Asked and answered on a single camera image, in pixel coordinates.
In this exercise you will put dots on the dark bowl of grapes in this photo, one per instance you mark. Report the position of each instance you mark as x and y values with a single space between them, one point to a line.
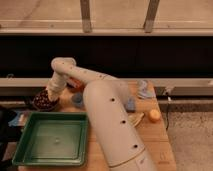
42 103

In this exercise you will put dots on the blue sponge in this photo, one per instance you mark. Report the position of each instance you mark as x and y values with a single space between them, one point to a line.
130 105

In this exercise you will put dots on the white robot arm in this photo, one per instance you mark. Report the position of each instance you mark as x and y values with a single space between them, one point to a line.
104 98

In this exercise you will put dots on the orange bowl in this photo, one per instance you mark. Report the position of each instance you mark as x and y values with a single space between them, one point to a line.
75 85

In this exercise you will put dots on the green plastic tray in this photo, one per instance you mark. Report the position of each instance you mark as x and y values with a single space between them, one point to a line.
53 139

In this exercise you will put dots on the blue cup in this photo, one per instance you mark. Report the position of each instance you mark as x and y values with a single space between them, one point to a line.
77 100

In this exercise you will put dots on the orange fruit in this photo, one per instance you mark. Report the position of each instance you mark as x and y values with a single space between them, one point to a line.
154 116

